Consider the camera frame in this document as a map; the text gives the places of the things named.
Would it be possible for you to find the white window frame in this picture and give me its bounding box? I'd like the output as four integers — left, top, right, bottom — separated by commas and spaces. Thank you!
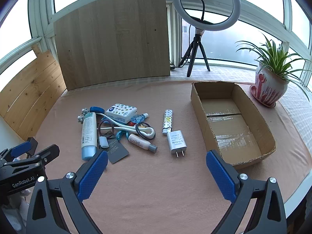
0, 0, 312, 95

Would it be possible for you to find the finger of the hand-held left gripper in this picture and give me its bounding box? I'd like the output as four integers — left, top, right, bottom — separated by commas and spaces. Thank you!
11, 137, 38, 157
27, 144, 60, 171

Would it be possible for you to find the black power cable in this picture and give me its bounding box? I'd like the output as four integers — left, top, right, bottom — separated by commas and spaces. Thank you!
170, 24, 193, 69

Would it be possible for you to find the grey ball massager white handle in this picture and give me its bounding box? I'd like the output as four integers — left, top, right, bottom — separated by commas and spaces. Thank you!
77, 108, 156, 140

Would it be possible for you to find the white lotion tube blue cap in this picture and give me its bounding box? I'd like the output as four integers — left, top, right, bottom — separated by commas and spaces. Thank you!
81, 112, 98, 161

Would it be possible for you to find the green spider plant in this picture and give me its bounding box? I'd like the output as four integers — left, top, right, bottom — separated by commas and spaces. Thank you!
235, 33, 312, 88

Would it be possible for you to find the patterned lighter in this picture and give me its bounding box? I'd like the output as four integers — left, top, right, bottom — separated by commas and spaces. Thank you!
162, 109, 173, 135

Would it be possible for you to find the blue foil wrapper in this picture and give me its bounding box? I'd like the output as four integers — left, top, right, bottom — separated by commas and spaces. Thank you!
130, 114, 144, 125

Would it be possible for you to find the small pink bottle grey cap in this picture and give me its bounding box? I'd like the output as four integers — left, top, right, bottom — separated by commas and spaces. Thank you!
128, 134, 158, 153

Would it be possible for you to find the blue plastic clip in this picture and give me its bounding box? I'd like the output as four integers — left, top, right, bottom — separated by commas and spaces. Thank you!
116, 130, 129, 142

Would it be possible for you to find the cardboard box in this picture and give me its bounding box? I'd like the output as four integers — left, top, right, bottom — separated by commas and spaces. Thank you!
191, 81, 277, 170

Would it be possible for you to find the dark grey card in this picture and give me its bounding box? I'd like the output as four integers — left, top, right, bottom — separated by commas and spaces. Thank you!
106, 139, 129, 164

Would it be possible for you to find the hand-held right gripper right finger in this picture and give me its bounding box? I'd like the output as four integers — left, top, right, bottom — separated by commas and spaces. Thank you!
206, 150, 288, 234

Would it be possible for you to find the thick black hair tie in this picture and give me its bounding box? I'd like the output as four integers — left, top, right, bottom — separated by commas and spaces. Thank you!
135, 124, 156, 140

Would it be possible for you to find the dotted tissue pack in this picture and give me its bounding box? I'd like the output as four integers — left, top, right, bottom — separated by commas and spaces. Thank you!
105, 103, 137, 124

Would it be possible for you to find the pink pot saucer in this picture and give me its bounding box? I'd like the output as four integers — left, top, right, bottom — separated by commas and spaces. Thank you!
250, 85, 277, 108

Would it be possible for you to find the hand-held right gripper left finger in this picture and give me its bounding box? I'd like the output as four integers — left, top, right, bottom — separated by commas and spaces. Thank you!
26, 150, 109, 234

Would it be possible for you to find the white red flower pot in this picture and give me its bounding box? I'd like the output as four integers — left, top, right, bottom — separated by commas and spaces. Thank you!
255, 62, 289, 106

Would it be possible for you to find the large wooden board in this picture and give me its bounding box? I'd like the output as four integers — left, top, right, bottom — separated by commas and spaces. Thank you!
54, 0, 171, 91

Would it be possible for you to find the pine wood panel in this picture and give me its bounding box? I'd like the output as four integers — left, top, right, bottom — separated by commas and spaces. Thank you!
0, 50, 67, 139

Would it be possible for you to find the white usb charger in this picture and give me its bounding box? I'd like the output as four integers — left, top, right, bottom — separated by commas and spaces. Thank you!
167, 130, 187, 158

